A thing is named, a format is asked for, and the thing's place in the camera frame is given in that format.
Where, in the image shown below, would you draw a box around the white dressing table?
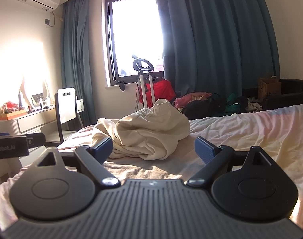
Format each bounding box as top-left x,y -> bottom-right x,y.
0,107 -> 56,135

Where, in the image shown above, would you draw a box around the teal left curtain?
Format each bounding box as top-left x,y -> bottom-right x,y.
61,0 -> 96,126

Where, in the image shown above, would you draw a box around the pastel bed sheet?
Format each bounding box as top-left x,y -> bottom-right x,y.
0,104 -> 303,238

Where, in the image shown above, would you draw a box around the dark framed window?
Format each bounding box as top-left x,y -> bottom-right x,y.
104,0 -> 164,85

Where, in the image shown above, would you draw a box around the teal right curtain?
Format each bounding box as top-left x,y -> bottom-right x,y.
156,0 -> 280,96

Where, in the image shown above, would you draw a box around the pile of clothes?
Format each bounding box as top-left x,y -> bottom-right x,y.
173,92 -> 263,120

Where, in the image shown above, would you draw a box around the black armchair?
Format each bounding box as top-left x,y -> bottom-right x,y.
262,79 -> 303,110

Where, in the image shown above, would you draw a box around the teal curtain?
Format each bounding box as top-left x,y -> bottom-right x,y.
156,0 -> 280,96
61,0 -> 96,126

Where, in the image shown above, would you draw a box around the brown paper bag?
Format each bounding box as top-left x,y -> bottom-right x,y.
258,75 -> 282,101

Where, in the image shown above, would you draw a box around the cream white trousers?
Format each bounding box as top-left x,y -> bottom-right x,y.
92,99 -> 190,161

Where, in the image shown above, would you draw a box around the orange box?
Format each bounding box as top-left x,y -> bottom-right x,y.
0,110 -> 27,120

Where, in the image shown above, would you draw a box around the wavy white mirror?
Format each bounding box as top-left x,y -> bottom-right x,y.
20,79 -> 51,109

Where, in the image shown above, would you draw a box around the red bag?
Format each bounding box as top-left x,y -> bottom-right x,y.
145,77 -> 176,107

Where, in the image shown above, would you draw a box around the white black chair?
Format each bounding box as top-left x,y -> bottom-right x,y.
41,87 -> 78,148

